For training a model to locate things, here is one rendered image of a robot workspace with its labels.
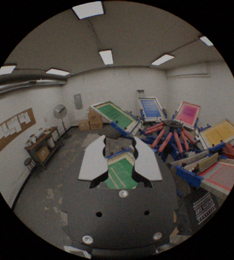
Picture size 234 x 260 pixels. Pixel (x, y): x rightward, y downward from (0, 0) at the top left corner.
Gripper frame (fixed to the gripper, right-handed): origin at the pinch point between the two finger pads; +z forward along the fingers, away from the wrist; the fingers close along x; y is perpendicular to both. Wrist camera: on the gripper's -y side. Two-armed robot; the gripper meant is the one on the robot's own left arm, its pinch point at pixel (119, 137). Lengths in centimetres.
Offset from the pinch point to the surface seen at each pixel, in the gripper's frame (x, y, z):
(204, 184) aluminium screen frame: 54, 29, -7
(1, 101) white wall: -309, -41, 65
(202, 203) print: 86, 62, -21
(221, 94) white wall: 272, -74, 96
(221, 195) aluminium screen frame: 53, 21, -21
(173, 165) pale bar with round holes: 53, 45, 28
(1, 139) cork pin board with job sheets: -295, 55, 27
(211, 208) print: 95, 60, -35
